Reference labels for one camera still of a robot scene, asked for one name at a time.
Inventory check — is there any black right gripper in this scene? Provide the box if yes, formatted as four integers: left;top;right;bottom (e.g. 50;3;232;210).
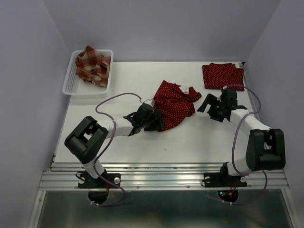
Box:
196;93;225;122

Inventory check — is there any red polka dot skirt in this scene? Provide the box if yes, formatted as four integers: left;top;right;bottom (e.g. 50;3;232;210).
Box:
153;80;202;131
202;63;245;91

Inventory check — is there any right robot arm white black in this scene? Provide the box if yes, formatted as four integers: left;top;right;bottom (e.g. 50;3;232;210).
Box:
198;89;286;188

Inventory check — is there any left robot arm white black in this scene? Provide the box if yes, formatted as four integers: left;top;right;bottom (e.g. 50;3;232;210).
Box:
64;103;165;187

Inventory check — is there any white plastic basket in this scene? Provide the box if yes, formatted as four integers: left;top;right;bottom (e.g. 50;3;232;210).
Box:
62;49;114;96

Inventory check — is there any plaid red beige skirt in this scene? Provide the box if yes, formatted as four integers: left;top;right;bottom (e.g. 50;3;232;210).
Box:
75;46;111;87

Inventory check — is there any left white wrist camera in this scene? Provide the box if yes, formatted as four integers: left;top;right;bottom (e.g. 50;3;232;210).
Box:
142;98;155;107

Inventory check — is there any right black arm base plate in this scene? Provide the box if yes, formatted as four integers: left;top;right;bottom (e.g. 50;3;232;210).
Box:
202;172;247;188

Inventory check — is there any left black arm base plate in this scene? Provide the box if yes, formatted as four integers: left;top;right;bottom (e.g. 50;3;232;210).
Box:
75;171;121;189

